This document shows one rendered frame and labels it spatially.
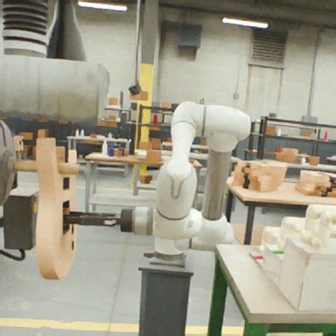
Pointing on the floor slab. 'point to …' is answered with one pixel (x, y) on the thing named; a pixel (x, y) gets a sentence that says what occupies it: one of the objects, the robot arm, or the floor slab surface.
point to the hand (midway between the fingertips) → (67, 217)
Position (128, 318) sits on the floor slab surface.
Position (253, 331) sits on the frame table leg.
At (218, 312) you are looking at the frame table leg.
